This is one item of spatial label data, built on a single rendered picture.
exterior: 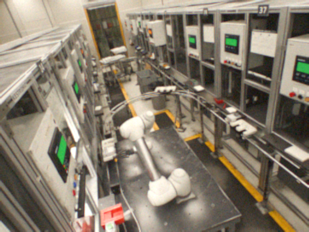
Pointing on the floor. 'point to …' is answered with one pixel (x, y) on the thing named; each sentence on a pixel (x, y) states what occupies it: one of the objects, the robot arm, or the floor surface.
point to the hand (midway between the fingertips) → (116, 156)
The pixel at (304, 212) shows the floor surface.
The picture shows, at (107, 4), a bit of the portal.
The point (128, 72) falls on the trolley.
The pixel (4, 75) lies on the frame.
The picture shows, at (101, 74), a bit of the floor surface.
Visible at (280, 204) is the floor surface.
